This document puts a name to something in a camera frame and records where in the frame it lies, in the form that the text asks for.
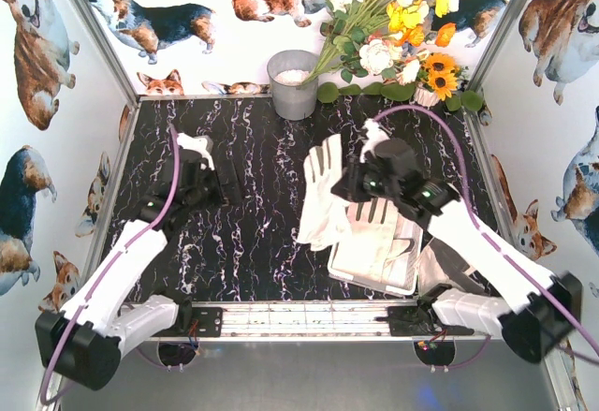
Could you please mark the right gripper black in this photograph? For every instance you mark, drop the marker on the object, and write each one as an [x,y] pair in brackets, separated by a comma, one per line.
[352,182]

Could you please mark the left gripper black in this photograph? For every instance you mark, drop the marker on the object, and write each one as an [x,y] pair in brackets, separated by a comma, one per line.
[220,183]

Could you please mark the white glove grey palm patch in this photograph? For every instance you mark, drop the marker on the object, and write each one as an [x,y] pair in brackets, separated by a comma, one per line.
[323,221]

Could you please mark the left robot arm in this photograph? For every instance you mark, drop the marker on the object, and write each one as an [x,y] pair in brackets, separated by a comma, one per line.
[87,338]

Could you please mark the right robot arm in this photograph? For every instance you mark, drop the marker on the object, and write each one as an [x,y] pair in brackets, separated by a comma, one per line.
[536,308]

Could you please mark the glove beside basket right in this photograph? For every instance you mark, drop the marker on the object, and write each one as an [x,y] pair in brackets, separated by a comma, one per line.
[440,264]

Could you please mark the white perforated storage basket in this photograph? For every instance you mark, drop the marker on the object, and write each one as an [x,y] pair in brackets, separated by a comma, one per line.
[369,266]

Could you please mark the small white sunflower pot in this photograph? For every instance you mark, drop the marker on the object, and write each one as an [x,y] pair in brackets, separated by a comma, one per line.
[425,98]

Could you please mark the grey metal bucket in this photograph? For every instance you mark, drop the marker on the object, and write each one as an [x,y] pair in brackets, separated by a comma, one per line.
[293,88]

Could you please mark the artificial flower bouquet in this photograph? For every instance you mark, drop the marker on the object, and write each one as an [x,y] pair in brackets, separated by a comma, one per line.
[384,38]

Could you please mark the aluminium front rail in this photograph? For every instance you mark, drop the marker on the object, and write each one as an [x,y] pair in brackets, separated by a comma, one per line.
[304,322]

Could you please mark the right aluminium post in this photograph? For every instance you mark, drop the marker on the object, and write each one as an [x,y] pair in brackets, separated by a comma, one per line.
[490,54]

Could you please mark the aluminium post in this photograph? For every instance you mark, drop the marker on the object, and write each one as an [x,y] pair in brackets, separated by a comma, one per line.
[110,58]
[490,54]

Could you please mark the left aluminium post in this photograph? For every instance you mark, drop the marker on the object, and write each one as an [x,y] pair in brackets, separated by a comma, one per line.
[110,58]

